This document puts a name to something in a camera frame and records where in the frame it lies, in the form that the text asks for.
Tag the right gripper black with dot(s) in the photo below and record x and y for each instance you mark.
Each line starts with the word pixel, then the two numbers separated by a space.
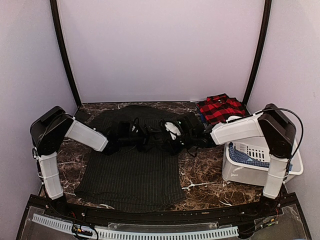
pixel 172 149

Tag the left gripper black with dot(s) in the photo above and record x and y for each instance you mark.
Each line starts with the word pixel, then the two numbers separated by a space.
pixel 146 136

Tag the dark pinstripe long sleeve shirt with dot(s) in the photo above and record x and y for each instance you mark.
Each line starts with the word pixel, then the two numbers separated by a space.
pixel 132 181

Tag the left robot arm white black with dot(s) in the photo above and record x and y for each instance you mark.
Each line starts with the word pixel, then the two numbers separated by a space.
pixel 49 131

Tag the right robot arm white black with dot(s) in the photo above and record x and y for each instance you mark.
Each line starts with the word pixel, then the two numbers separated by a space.
pixel 270 123

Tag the blue folded shirt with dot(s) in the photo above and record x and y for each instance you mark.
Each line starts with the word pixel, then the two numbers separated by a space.
pixel 202 118

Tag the red black plaid shirt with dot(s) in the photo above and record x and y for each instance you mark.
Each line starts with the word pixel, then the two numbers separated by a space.
pixel 217 109

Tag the blue checked shirt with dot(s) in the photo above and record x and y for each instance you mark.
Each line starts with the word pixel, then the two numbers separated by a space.
pixel 247 156

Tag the white plastic bin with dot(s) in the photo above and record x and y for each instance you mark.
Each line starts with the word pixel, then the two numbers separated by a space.
pixel 242 174

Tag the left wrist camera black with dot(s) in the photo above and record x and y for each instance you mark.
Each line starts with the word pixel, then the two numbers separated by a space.
pixel 126 130

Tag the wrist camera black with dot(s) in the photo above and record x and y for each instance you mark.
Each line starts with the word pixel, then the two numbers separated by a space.
pixel 126 130
pixel 181 126

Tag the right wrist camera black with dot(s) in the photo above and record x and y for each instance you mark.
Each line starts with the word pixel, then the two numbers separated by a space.
pixel 181 126

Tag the black curved front rail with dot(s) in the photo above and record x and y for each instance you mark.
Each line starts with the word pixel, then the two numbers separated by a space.
pixel 224 215

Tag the white slotted cable duct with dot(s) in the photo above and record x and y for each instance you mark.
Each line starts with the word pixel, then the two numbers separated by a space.
pixel 134 232

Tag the left black frame post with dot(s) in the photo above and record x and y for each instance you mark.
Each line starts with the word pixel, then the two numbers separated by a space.
pixel 63 52

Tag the black frame post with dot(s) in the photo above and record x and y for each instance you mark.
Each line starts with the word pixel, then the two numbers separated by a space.
pixel 63 52
pixel 258 52

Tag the right black frame post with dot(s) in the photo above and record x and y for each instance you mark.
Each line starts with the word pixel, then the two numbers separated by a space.
pixel 258 52

